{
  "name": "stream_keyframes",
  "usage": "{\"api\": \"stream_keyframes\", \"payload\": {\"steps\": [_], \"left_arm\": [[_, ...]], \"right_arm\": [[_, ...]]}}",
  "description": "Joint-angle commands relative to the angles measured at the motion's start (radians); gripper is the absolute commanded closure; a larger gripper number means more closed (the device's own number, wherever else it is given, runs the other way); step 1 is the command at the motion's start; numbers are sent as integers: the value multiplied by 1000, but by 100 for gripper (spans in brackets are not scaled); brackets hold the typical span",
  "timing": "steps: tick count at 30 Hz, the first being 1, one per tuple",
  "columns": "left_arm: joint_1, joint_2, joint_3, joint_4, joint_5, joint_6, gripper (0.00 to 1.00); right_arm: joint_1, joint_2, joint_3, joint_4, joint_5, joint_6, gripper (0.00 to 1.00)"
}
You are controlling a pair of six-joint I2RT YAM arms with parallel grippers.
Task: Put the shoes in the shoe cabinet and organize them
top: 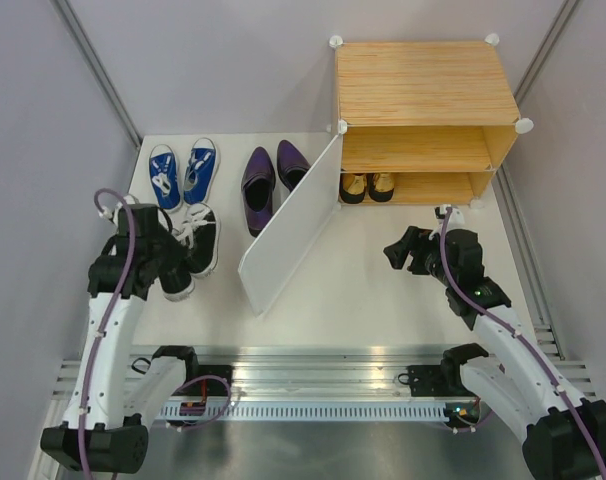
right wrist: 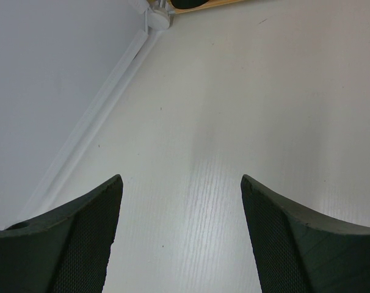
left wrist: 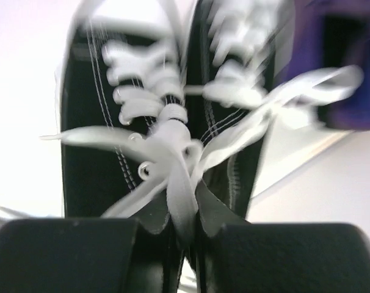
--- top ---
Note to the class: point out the right purple pointed loafer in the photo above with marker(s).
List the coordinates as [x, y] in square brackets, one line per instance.
[292, 165]

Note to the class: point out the gold loafer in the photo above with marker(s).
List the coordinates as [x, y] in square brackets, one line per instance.
[381, 186]
[352, 188]

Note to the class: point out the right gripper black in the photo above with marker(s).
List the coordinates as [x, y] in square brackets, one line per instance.
[415, 239]

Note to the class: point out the right blue canvas sneaker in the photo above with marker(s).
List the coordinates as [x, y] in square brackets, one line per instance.
[200, 172]

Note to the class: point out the wooden shoe cabinet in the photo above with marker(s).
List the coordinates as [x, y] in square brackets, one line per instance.
[439, 115]

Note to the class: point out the aluminium rail base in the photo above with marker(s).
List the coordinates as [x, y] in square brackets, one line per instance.
[262, 375]

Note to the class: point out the left blue canvas sneaker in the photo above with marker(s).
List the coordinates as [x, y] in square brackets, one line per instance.
[163, 173]

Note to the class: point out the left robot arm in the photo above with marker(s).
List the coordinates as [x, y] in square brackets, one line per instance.
[105, 429]

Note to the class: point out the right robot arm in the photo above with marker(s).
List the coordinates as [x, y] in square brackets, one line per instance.
[561, 432]

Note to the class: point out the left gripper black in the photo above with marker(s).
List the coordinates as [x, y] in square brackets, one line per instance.
[178, 251]

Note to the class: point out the white cabinet door panel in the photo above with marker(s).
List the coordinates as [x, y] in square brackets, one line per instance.
[274, 256]

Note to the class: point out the blue canvas sneaker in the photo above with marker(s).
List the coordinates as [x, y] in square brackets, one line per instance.
[200, 172]
[163, 173]

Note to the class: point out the black white sneaker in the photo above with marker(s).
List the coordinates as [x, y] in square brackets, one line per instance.
[200, 233]
[174, 274]

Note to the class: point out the left purple pointed loafer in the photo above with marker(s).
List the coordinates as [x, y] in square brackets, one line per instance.
[257, 188]

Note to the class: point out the purple pointed loafer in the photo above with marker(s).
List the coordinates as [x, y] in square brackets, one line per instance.
[292, 165]
[257, 188]

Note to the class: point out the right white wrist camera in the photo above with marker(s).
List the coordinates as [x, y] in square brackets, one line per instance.
[449, 217]

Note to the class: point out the white slotted cable duct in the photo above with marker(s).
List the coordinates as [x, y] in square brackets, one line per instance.
[428, 412]

